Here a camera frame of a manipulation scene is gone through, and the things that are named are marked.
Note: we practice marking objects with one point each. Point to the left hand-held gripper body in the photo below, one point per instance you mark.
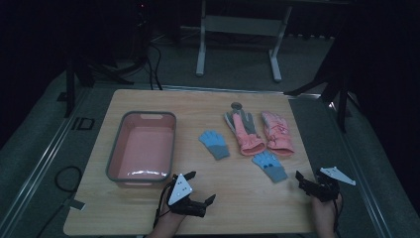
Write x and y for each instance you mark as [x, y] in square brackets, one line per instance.
[180, 193]

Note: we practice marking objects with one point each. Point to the person's left hand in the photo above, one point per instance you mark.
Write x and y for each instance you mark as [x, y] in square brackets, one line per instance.
[168, 219]

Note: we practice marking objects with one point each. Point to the person's right hand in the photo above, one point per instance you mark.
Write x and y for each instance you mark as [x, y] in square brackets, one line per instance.
[325, 213]

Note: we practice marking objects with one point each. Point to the plain blue and grey glove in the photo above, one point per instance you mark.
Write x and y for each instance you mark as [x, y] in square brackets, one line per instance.
[214, 143]

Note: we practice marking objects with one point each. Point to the grey round table grommet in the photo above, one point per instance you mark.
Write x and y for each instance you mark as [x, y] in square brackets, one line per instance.
[235, 105]

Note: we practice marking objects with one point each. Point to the pink padded glove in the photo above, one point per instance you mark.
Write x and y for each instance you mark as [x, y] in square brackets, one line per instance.
[277, 135]

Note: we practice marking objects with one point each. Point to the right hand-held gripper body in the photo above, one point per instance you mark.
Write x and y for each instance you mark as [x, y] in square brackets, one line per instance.
[327, 190]

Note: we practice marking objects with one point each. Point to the grey tape piece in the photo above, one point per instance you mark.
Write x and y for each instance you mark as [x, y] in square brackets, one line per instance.
[78, 205]

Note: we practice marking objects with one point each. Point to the black metal stand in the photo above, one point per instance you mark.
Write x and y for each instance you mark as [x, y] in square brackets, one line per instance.
[70, 86]
[341, 95]

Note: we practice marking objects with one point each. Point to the pink glove with grey palm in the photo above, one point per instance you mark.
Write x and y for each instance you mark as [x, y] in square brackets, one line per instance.
[246, 135]

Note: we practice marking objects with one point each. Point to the blue grey glove with dots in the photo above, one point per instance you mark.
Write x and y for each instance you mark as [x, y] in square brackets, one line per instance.
[269, 165]

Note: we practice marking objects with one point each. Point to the pink basin with grey rim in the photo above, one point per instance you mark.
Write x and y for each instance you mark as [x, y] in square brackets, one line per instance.
[142, 152]

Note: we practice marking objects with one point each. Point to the metal floor rail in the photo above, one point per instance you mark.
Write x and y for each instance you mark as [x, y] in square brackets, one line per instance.
[361, 185]
[231, 89]
[43, 162]

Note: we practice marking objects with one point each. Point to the white metal table frame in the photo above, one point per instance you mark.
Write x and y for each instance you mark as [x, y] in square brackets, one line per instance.
[242, 25]

